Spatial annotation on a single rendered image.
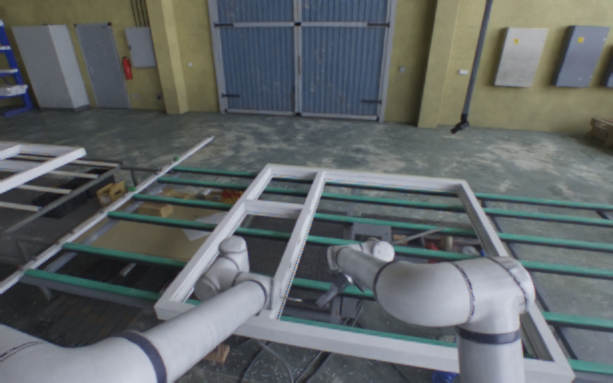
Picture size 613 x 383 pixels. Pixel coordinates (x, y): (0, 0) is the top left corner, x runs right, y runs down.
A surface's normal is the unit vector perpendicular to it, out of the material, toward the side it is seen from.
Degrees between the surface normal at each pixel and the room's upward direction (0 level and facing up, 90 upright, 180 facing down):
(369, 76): 90
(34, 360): 16
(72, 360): 23
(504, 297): 58
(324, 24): 90
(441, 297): 51
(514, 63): 90
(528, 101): 90
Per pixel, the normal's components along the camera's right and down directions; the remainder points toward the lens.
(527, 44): -0.20, 0.46
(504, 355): -0.05, -0.07
